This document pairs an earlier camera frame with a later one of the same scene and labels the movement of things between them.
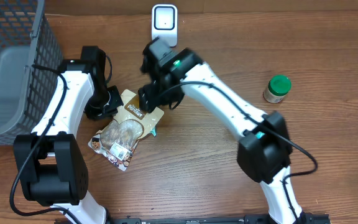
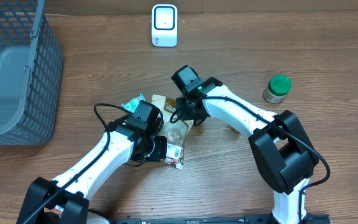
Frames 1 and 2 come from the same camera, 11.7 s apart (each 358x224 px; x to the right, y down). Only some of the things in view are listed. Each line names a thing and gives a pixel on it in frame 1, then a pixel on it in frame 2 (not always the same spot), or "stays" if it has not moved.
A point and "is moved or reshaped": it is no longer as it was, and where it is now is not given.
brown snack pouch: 115,142 -> 176,134
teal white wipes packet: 154,130 is moved or reshaped
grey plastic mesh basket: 20,61 stays
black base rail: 304,219 stays
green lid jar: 278,86 stays
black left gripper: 97,114 -> 160,152
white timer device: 165,23 stays
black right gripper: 154,99 -> 184,114
